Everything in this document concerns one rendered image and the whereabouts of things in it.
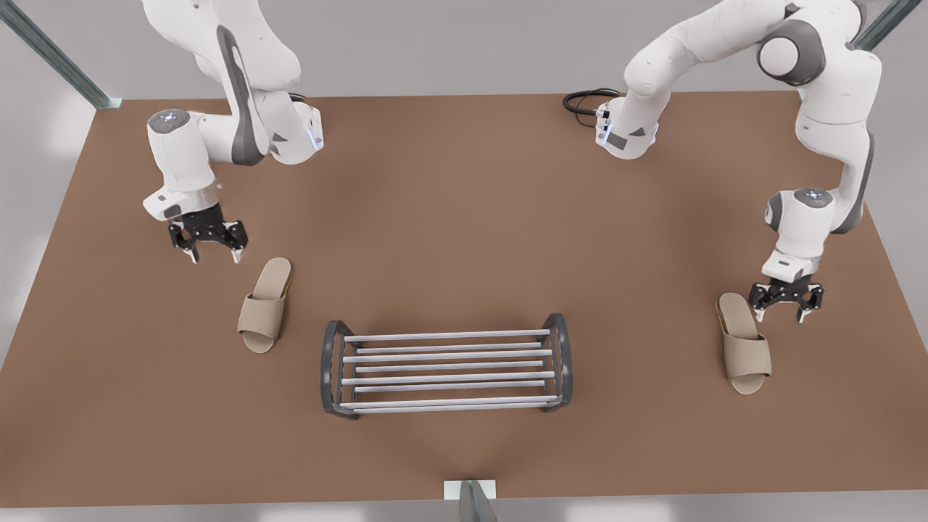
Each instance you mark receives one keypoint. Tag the beige slipper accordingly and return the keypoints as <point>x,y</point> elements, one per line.
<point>743,344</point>
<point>265,304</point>

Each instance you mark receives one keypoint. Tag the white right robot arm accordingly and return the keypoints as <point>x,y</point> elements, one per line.
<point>181,152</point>

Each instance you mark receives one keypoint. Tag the silver frame post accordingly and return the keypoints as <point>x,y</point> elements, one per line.
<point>881,22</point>
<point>54,54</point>
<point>471,500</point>

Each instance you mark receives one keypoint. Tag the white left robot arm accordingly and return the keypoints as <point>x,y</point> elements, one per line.
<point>834,80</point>

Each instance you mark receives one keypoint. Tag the grey metal shoe rack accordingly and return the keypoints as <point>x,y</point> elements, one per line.
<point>446,366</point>

